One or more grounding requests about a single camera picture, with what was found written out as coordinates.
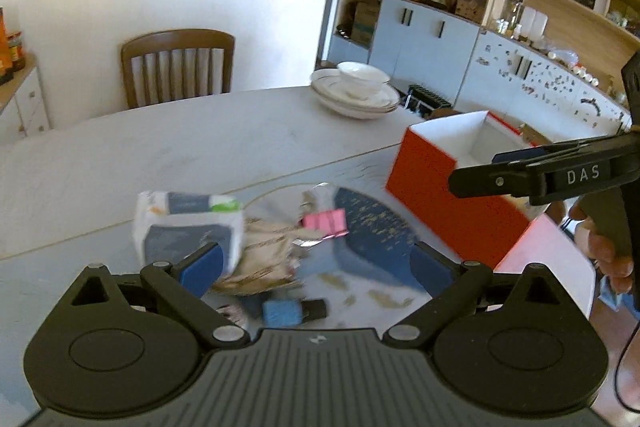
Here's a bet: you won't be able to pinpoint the orange snack bag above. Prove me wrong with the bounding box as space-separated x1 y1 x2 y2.
0 9 14 84

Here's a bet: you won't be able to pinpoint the white stacked plates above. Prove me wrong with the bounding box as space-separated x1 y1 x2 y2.
309 68 400 120

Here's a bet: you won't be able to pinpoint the pink binder clip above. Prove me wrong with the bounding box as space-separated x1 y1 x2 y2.
300 208 348 239

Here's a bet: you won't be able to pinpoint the white sideboard cabinet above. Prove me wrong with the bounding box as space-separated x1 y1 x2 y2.
0 54 51 145

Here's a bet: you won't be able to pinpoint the black shoe rack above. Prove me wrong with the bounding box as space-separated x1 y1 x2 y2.
404 83 451 118

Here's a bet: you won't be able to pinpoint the white bowl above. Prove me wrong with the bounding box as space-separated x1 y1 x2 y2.
336 62 390 100

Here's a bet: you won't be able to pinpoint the grey blue wall cabinet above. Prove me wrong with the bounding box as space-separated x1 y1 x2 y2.
318 0 639 141

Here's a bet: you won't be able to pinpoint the blue gold table mat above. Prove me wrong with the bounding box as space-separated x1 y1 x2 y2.
294 185 426 293

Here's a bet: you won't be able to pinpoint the silver foil snack bag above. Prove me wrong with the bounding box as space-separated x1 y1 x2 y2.
210 217 326 296

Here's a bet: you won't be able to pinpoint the right hand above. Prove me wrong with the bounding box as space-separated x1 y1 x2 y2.
568 202 634 294

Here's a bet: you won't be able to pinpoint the red white cardboard box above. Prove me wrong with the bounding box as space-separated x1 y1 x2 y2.
386 112 596 314

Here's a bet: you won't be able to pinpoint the blue black small bottle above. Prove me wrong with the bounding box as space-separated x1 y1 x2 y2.
262 299 328 329

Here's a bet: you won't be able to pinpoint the white blue plastic bag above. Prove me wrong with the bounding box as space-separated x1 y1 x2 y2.
132 191 244 277

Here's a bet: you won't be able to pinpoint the brown wooden chair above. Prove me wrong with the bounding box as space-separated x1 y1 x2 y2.
120 28 235 109

